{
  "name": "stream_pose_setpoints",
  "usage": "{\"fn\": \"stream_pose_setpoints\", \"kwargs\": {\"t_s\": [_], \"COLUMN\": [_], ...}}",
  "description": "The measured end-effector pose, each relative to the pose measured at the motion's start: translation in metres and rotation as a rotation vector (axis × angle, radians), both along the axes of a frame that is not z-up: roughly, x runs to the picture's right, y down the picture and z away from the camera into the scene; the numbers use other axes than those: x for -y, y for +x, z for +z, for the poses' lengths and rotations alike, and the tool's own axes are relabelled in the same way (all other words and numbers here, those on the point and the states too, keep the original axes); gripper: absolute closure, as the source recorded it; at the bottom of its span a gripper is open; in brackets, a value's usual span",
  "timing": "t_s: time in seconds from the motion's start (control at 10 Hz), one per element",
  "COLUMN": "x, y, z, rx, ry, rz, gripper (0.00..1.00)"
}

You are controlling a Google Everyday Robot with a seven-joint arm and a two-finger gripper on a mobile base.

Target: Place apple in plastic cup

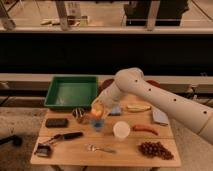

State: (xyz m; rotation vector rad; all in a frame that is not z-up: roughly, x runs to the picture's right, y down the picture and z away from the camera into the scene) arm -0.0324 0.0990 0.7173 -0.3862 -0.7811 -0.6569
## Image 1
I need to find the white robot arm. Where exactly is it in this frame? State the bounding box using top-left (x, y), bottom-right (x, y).
top-left (92, 68), bottom-right (213, 145)

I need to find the white plastic cup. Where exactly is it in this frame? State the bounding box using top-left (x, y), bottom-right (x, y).
top-left (113, 121), bottom-right (131, 140)

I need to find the red bowl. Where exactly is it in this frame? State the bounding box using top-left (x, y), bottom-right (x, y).
top-left (98, 79), bottom-right (114, 94)

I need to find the blue small block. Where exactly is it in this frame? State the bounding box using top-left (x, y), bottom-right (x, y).
top-left (109, 106), bottom-right (122, 116)

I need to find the yellow banana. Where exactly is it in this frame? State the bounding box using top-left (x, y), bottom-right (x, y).
top-left (126, 104), bottom-right (151, 113)

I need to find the blue small toy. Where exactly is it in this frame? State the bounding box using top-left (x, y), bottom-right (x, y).
top-left (91, 119), bottom-right (104, 131)

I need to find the striped dark ball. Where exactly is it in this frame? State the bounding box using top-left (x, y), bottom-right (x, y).
top-left (72, 108), bottom-right (85, 119)

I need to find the green plastic tray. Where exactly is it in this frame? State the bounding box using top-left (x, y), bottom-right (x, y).
top-left (44, 76), bottom-right (98, 110)

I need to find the wooden table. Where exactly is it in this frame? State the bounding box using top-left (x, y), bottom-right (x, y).
top-left (31, 95), bottom-right (181, 167)

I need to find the red chili pepper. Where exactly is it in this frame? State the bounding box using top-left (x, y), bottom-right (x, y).
top-left (132, 125), bottom-right (158, 135)

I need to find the grey-blue folded cloth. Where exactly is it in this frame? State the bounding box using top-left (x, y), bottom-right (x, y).
top-left (153, 108), bottom-right (169, 125)

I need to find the silver fork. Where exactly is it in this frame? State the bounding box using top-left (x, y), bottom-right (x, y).
top-left (87, 144), bottom-right (116, 154)

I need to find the black rectangular sponge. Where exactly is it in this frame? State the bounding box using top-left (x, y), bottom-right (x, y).
top-left (45, 118), bottom-right (68, 128)

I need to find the bunch of dark grapes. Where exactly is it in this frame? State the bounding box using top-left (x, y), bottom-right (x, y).
top-left (139, 142), bottom-right (174, 160)

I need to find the black object on floor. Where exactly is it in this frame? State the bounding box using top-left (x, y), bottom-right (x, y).
top-left (0, 135), bottom-right (23, 146)

